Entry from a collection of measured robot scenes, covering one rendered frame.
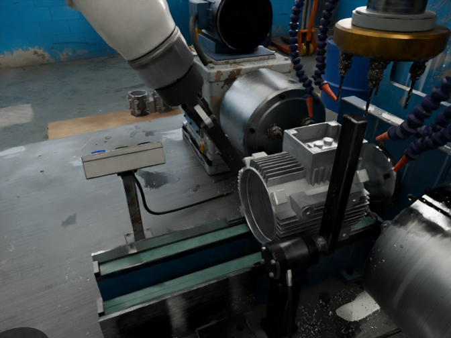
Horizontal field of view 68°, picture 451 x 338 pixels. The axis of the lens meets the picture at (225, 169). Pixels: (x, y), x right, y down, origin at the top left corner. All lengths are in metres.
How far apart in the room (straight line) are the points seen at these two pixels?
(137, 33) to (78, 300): 0.59
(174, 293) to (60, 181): 0.72
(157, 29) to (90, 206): 0.71
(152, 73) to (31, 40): 5.60
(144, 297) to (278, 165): 0.34
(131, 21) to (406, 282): 0.49
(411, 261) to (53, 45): 5.89
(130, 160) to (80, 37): 5.41
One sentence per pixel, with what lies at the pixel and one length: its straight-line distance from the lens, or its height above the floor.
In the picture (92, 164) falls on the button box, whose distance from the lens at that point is 0.75.
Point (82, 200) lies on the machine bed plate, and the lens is 1.12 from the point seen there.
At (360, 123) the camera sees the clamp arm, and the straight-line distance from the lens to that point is 0.48.
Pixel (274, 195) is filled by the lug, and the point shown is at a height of 1.09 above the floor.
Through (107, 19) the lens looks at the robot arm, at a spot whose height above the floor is 1.37.
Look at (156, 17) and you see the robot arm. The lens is 0.48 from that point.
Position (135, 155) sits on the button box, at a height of 1.07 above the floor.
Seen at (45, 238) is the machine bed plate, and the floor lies 0.80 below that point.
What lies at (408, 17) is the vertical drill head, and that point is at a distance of 0.61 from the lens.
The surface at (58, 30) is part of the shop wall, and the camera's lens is 6.06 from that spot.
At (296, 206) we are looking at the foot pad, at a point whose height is 1.07.
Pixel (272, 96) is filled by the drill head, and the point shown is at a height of 1.15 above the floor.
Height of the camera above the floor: 1.43
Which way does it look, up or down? 33 degrees down
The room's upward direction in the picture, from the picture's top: straight up
